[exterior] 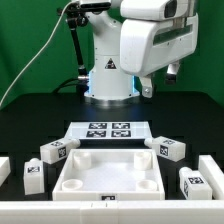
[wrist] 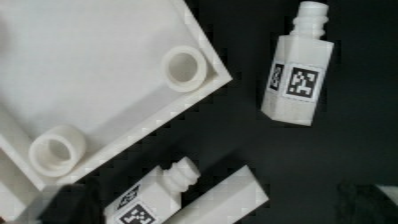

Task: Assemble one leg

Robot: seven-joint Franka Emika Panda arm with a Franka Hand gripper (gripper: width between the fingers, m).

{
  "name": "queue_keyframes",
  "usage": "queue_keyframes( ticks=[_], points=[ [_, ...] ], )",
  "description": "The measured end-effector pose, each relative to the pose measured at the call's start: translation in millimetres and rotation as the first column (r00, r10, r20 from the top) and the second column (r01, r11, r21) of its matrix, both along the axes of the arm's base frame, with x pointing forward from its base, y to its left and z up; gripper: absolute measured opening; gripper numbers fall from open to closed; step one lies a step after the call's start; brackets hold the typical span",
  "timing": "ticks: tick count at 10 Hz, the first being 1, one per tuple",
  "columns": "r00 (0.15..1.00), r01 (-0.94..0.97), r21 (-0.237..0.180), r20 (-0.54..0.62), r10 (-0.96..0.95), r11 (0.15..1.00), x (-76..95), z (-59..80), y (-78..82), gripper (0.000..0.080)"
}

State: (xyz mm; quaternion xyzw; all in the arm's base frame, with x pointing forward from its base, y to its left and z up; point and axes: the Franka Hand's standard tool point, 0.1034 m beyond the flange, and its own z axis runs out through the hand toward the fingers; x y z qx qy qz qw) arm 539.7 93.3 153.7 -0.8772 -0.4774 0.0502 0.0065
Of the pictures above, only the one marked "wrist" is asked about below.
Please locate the white square tabletop panel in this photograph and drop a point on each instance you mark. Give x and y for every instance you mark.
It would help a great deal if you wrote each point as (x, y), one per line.
(107, 67)

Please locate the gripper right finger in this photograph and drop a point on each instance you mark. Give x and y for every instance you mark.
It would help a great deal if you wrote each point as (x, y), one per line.
(367, 204)

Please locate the white leg with marker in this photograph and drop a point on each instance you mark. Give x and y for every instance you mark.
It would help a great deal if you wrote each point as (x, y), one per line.
(299, 66)

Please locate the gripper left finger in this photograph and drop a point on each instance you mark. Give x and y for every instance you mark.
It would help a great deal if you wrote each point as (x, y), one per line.
(75, 206)

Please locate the white leg near right wall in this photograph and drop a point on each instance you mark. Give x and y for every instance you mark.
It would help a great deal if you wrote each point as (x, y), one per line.
(150, 201)

